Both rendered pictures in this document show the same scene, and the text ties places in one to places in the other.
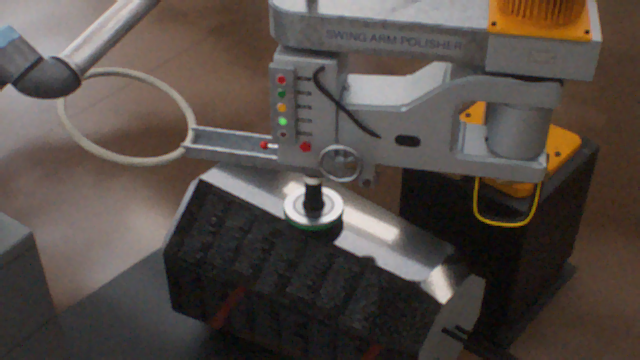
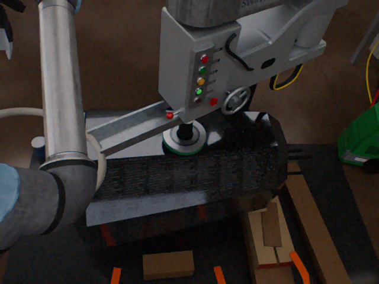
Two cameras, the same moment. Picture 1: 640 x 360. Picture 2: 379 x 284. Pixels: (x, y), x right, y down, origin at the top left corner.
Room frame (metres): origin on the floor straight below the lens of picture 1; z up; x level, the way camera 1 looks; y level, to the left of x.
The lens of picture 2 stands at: (1.58, 0.86, 2.20)
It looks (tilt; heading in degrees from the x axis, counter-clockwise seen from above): 52 degrees down; 305
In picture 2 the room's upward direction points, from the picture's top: 10 degrees clockwise
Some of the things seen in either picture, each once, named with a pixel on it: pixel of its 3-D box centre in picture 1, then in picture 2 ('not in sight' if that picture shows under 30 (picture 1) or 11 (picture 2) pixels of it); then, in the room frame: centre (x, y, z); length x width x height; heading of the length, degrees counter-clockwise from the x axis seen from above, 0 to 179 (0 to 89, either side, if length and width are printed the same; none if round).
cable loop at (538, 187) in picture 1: (506, 190); (289, 66); (2.12, -0.62, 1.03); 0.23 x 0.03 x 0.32; 79
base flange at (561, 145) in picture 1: (503, 143); not in sight; (2.76, -0.76, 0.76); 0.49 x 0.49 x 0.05; 49
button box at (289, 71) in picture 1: (283, 105); (198, 78); (2.15, 0.11, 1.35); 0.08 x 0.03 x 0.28; 79
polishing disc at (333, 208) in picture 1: (313, 206); (184, 134); (2.25, 0.02, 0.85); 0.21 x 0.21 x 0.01
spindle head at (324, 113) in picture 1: (336, 104); (210, 59); (2.23, -0.06, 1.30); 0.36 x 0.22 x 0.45; 79
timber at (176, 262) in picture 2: not in sight; (167, 265); (1.99, 0.33, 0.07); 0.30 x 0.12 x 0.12; 51
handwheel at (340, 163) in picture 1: (342, 157); (230, 95); (2.11, -0.07, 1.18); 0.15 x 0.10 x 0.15; 79
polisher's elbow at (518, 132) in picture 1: (519, 117); (308, 19); (2.12, -0.62, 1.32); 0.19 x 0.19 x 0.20
